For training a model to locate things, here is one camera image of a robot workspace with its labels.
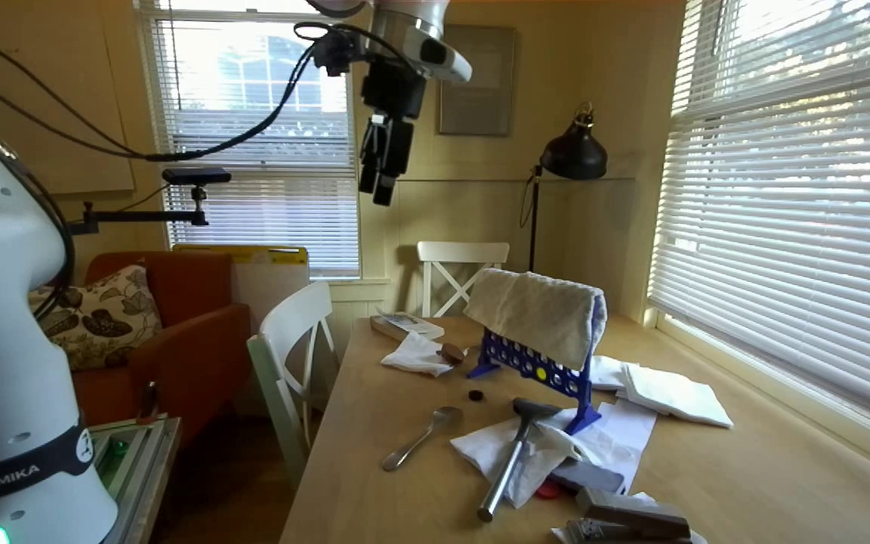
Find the grey flat block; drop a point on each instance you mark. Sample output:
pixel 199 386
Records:
pixel 588 476

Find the small white napkin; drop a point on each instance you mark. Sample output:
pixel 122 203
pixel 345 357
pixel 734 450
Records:
pixel 416 354

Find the paperback book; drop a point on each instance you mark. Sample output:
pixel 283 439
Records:
pixel 405 324

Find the black game disc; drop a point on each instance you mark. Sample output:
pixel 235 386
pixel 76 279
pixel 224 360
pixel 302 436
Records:
pixel 475 393

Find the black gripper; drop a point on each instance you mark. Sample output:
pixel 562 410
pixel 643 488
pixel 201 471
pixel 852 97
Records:
pixel 395 90

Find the metal rack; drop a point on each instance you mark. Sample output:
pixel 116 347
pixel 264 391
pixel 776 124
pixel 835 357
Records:
pixel 137 471

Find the black camera stand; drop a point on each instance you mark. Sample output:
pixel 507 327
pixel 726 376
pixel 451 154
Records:
pixel 142 216

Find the black stereo camera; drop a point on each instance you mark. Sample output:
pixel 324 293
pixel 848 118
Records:
pixel 199 175

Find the window with narrow blind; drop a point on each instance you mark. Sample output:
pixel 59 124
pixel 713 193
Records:
pixel 256 216

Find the small brown object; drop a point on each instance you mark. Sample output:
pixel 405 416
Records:
pixel 455 354

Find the grey stapler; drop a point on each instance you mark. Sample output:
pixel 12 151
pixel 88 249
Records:
pixel 628 515

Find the wide white window blind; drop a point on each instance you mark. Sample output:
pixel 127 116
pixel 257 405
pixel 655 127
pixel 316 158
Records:
pixel 800 201

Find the blue connect four game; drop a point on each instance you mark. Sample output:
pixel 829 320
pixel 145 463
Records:
pixel 544 376

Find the leaf-patterned cushion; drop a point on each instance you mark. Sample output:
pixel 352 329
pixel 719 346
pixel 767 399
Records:
pixel 105 317

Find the white paper sheets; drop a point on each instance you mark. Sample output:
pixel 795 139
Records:
pixel 612 432

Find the silver metal fork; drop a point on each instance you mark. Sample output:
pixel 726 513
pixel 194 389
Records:
pixel 422 439

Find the grey wall panel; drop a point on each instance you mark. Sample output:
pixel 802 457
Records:
pixel 475 87

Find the orange armchair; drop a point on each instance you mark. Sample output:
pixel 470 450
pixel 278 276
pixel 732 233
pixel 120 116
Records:
pixel 194 350

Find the white curved-back chair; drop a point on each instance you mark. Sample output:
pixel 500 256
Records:
pixel 288 334

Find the white textured cloth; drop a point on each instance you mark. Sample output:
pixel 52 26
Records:
pixel 536 312

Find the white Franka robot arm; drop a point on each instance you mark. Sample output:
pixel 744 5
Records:
pixel 2 350

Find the black desk lamp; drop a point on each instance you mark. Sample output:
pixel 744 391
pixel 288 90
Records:
pixel 575 154

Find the white cross-back chair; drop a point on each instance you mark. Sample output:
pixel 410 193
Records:
pixel 460 256

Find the folded white towel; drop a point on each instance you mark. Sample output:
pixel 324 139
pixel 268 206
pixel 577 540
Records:
pixel 677 393

